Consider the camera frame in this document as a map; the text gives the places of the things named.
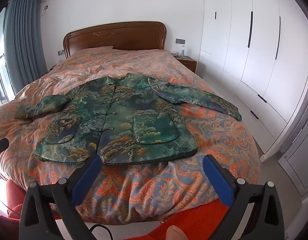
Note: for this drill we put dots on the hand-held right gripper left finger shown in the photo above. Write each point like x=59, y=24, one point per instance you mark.
x=85, y=180

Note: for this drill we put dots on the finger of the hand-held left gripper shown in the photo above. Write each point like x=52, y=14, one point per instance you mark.
x=0, y=147

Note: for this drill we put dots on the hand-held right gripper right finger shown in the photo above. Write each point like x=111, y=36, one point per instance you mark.
x=217, y=182

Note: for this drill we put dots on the green patterned jacket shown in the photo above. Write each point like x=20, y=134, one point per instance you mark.
x=144, y=110

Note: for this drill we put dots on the person's right hand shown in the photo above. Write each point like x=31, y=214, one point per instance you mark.
x=175, y=233

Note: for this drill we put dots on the orange paisley quilt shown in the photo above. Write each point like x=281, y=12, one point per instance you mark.
x=149, y=180

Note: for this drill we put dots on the window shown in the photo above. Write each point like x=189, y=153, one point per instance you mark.
x=0, y=75

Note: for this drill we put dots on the white door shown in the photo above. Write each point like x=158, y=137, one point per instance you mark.
x=299, y=155

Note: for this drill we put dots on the grey-blue curtain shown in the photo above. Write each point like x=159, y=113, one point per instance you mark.
x=23, y=42

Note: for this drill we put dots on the wooden nightstand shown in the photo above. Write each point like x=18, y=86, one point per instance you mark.
x=187, y=63

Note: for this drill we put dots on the clear bottle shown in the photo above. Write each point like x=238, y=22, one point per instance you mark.
x=182, y=50

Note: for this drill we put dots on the white wardrobe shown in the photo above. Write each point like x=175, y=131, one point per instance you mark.
x=256, y=42

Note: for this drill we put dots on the wooden headboard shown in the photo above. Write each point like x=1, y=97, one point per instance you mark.
x=118, y=36

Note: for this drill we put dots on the grey wall switch panel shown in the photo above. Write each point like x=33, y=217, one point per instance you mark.
x=180, y=41

